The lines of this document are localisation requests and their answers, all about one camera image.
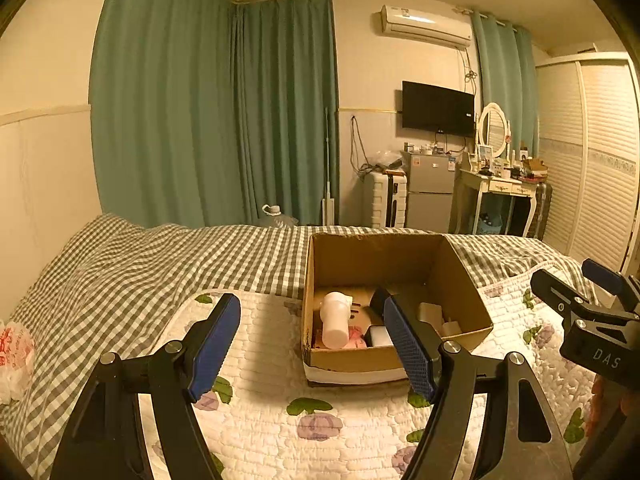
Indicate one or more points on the narrow light green curtain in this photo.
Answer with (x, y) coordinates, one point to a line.
(505, 85)

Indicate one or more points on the white board under box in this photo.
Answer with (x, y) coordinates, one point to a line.
(350, 376)

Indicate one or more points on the blue basket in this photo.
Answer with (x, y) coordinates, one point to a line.
(489, 224)

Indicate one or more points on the green corner curtain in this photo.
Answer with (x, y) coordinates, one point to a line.
(285, 110)

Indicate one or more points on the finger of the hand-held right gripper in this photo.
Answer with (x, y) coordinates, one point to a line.
(602, 275)
(560, 295)

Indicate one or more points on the white louvered wardrobe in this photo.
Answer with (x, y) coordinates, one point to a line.
(595, 160)

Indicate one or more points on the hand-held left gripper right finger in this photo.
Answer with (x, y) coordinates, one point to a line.
(407, 350)

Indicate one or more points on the floral quilted blanket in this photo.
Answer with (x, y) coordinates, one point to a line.
(280, 420)

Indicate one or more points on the black wall television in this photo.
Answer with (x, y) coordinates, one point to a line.
(437, 107)

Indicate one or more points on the dark suitcase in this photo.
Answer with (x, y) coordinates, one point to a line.
(540, 210)

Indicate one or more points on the black power bank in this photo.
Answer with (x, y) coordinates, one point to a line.
(372, 336)

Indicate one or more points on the white air conditioner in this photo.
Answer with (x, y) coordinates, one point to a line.
(422, 24)

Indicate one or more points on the white oval mirror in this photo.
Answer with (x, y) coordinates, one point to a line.
(496, 127)

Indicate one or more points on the grey gingham bedsheet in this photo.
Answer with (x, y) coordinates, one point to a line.
(125, 280)

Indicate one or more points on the red and white plastic bag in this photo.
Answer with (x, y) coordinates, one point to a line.
(15, 360)

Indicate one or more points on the white suitcase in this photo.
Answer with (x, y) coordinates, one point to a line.
(387, 200)

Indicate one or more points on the brown cardboard box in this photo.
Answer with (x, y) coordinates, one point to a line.
(390, 260)

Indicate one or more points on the wide green curtain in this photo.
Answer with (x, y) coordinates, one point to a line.
(160, 100)

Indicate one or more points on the pink patterned packet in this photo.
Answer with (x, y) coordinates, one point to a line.
(356, 338)

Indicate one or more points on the white dressing table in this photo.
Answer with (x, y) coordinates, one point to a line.
(495, 185)

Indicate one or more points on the silver small fridge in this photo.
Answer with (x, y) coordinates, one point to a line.
(430, 190)

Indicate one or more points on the clear plastic bag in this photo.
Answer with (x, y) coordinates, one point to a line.
(387, 160)

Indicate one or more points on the white handheld fan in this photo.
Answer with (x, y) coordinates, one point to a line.
(334, 322)

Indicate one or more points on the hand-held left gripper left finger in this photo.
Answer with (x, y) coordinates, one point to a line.
(215, 350)

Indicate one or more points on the clear water jug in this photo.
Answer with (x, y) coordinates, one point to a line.
(280, 217)

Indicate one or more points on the white mop pole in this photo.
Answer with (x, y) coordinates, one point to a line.
(328, 210)

